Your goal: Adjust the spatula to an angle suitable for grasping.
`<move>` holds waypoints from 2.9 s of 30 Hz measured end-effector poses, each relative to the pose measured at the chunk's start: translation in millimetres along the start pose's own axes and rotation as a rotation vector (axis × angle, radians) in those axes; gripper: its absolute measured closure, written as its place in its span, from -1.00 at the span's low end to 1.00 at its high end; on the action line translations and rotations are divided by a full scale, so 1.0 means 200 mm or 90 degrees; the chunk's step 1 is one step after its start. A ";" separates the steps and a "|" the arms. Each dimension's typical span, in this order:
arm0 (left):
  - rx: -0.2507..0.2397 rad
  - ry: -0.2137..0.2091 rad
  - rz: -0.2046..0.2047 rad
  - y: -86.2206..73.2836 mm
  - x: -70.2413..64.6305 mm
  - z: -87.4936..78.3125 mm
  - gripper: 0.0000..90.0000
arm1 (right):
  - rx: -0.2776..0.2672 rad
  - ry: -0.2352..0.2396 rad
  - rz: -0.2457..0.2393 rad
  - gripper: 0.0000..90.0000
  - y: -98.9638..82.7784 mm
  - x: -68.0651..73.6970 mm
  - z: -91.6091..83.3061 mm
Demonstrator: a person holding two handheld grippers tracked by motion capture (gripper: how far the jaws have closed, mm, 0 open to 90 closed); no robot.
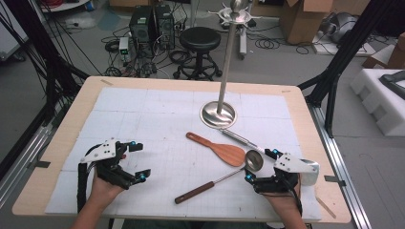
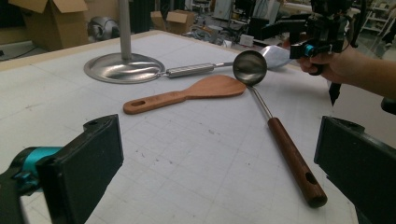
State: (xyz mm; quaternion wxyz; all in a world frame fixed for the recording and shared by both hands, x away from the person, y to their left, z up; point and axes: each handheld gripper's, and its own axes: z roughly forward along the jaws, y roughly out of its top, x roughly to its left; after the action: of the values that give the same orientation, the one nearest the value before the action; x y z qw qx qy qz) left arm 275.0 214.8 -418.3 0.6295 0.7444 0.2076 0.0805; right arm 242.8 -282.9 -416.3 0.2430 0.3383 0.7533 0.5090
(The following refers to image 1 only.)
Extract steel utensil stand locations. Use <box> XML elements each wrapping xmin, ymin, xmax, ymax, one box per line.
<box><xmin>199</xmin><ymin>0</ymin><xmax>261</xmax><ymax>130</ymax></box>

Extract open cardboard box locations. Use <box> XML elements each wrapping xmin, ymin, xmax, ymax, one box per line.
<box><xmin>279</xmin><ymin>0</ymin><xmax>336</xmax><ymax>45</ymax></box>

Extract person's right hand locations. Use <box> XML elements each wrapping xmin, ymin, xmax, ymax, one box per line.
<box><xmin>262</xmin><ymin>188</ymin><xmax>303</xmax><ymax>215</ymax></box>

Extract black computer tower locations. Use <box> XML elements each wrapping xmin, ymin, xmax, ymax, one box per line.
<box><xmin>128</xmin><ymin>5</ymin><xmax>154</xmax><ymax>44</ymax></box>
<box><xmin>154</xmin><ymin>4</ymin><xmax>177</xmax><ymax>51</ymax></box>

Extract white grid mat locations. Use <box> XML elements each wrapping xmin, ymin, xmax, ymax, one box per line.
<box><xmin>44</xmin><ymin>86</ymin><xmax>323</xmax><ymax>222</ymax></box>

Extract steel ladle with wooden handle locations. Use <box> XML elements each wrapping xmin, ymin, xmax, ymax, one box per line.
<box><xmin>174</xmin><ymin>149</ymin><xmax>265</xmax><ymax>205</ymax></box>

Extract small grey power supply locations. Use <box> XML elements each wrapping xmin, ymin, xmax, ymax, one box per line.
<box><xmin>117</xmin><ymin>36</ymin><xmax>132</xmax><ymax>63</ymax></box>

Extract metal serving spoon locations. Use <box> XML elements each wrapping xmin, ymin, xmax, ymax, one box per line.
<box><xmin>219</xmin><ymin>128</ymin><xmax>321</xmax><ymax>187</ymax></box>

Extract dark curved part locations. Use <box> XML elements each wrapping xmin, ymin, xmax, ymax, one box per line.
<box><xmin>378</xmin><ymin>70</ymin><xmax>405</xmax><ymax>100</ymax></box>

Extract aluminium rail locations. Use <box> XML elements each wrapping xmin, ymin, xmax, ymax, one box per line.
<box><xmin>0</xmin><ymin>123</ymin><xmax>53</xmax><ymax>208</ymax></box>
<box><xmin>307</xmin><ymin>104</ymin><xmax>373</xmax><ymax>229</ymax></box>

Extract black frame strut with cables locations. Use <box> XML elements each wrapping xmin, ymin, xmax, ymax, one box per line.
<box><xmin>0</xmin><ymin>0</ymin><xmax>91</xmax><ymax>128</ymax></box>

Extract black round stool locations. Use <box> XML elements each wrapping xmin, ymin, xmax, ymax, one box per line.
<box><xmin>172</xmin><ymin>26</ymin><xmax>224</xmax><ymax>81</ymax></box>

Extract black sleeved gripper cable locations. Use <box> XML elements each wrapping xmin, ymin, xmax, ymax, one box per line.
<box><xmin>76</xmin><ymin>143</ymin><xmax>103</xmax><ymax>214</ymax></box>

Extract brown cardboard box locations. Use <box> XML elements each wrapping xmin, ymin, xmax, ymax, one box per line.
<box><xmin>362</xmin><ymin>31</ymin><xmax>405</xmax><ymax>71</ymax></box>

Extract person's left hand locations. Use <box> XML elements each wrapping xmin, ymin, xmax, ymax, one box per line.
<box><xmin>86</xmin><ymin>163</ymin><xmax>125</xmax><ymax>205</ymax></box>

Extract grey round appliance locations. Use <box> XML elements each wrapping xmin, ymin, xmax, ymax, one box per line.
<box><xmin>320</xmin><ymin>11</ymin><xmax>358</xmax><ymax>44</ymax></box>

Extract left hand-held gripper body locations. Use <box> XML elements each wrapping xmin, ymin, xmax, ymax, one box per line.
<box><xmin>79</xmin><ymin>137</ymin><xmax>137</xmax><ymax>191</ymax></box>

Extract white foam block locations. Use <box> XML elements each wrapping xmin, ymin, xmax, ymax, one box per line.
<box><xmin>349</xmin><ymin>68</ymin><xmax>405</xmax><ymax>138</ymax></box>

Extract wooden rice spatula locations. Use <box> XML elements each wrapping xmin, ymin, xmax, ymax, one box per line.
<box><xmin>185</xmin><ymin>131</ymin><xmax>247</xmax><ymax>168</ymax></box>

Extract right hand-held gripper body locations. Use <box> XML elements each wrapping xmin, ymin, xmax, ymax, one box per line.
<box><xmin>252</xmin><ymin>153</ymin><xmax>320</xmax><ymax>195</ymax></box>

